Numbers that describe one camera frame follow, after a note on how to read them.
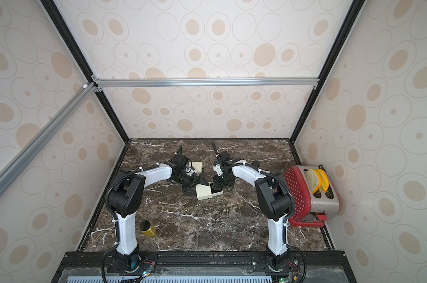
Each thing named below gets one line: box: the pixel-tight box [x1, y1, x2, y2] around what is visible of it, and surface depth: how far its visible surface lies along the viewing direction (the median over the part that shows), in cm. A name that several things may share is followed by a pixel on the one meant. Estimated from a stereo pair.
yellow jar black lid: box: [139, 219, 157, 238], surface depth 77 cm
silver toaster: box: [296, 165, 340, 216], surface depth 76 cm
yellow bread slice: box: [316, 168, 330, 193], surface depth 78 cm
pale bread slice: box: [304, 168, 323, 194], surface depth 79 cm
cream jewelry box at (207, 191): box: [195, 181, 224, 201], surface depth 93 cm
